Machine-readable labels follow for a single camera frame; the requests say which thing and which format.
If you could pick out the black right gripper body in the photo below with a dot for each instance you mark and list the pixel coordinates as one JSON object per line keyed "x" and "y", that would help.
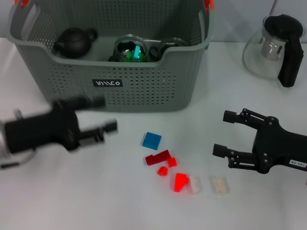
{"x": 278, "y": 148}

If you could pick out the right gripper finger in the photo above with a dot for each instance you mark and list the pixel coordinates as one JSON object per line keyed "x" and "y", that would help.
{"x": 249, "y": 118}
{"x": 239, "y": 160}

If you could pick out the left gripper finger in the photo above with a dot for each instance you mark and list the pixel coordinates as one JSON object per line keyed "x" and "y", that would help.
{"x": 88, "y": 103}
{"x": 96, "y": 134}

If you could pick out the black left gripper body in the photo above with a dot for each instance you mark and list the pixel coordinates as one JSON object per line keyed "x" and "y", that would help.
{"x": 43, "y": 131}

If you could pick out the white translucent brick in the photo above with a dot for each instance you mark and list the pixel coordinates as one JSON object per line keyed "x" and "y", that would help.
{"x": 195, "y": 185}

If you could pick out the dark red curved brick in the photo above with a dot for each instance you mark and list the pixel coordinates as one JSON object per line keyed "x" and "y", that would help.
{"x": 153, "y": 160}

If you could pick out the large red slope brick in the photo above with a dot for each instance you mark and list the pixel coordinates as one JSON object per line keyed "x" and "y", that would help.
{"x": 180, "y": 182}

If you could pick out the small red square brick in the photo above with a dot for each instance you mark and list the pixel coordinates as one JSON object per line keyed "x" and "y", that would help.
{"x": 172, "y": 163}

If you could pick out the cyan square brick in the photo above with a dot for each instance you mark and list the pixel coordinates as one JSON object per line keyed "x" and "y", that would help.
{"x": 137, "y": 53}

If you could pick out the small red rounded brick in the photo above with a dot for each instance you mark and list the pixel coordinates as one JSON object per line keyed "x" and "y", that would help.
{"x": 162, "y": 170}

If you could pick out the grey perforated storage bin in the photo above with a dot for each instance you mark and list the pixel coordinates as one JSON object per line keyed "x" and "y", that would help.
{"x": 96, "y": 95}

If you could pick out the beige studded brick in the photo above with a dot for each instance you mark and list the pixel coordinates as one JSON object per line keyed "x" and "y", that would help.
{"x": 219, "y": 185}

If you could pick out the blue square brick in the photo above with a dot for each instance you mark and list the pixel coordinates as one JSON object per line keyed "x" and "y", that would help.
{"x": 151, "y": 141}

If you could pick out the black clay teapot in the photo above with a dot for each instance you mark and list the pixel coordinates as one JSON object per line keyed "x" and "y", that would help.
{"x": 72, "y": 43}

